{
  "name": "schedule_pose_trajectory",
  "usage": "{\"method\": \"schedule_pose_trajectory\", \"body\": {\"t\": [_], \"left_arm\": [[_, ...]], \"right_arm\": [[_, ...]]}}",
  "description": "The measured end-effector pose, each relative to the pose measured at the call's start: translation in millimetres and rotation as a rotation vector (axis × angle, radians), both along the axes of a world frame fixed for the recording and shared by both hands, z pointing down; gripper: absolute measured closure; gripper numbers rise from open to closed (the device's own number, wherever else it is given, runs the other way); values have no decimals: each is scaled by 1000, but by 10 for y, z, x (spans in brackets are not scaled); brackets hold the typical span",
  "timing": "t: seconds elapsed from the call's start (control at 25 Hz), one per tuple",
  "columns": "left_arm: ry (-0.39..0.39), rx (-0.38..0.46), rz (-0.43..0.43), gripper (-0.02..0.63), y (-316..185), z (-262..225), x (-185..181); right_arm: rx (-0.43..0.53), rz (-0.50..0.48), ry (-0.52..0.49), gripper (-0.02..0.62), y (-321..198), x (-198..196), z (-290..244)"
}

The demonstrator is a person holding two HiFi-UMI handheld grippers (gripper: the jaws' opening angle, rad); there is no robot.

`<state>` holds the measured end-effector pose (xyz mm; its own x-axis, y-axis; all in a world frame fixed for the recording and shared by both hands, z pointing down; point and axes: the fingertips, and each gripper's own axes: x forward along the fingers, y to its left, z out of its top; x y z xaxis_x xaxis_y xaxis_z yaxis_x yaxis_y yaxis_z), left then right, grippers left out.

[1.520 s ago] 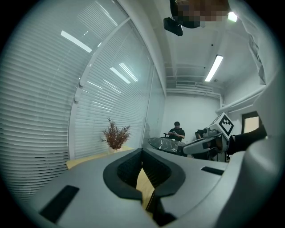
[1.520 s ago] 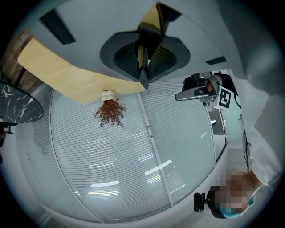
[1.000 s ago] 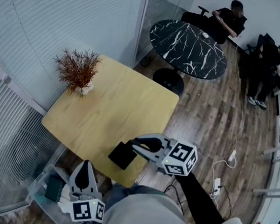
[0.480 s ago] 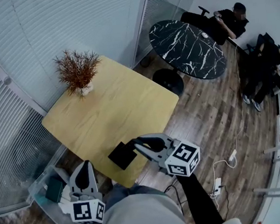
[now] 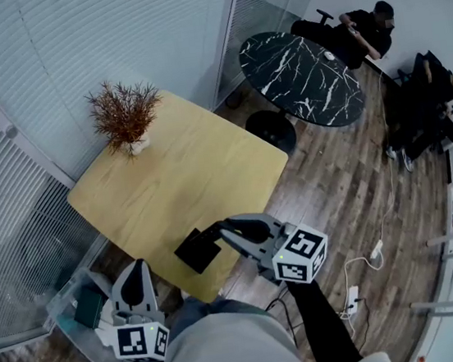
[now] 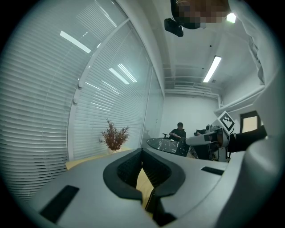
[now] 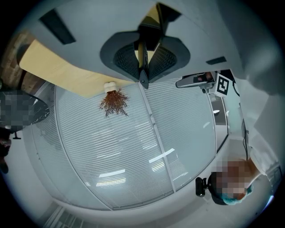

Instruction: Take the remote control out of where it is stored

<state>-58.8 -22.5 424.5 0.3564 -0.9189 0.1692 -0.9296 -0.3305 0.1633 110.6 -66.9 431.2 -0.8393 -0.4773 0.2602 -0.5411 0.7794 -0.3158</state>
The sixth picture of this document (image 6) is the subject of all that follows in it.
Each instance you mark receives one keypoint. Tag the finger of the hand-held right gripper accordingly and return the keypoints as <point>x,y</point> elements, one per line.
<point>198,140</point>

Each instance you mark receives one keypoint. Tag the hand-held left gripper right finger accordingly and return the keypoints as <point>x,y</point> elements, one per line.
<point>196,178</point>

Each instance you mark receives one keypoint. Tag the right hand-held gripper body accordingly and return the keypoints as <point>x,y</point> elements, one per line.
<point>227,121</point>

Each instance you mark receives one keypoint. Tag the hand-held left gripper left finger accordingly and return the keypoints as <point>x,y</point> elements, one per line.
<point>89,182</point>

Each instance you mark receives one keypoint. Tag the black tissue box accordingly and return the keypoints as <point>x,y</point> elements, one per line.
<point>201,153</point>

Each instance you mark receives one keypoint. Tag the black remote control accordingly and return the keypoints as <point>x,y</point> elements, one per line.
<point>183,148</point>

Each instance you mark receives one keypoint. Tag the person's right forearm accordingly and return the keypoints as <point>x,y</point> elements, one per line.
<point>247,140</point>

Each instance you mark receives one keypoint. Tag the dark framed door window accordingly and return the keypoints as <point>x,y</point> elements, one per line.
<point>249,122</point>

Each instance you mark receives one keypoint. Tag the black office chair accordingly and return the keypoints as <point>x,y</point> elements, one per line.
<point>165,135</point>

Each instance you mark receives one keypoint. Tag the black marble round table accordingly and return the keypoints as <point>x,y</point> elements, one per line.
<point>162,144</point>

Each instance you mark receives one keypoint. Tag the person's grey shirt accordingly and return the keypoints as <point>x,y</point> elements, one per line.
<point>267,107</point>

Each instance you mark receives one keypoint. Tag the reddish plant in white pot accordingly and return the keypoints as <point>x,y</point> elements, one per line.
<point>114,138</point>

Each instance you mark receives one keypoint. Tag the ceiling strip light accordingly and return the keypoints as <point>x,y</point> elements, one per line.
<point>212,69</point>
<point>231,17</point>

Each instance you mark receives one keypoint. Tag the black head-mounted camera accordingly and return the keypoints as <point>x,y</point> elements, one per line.
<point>173,27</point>

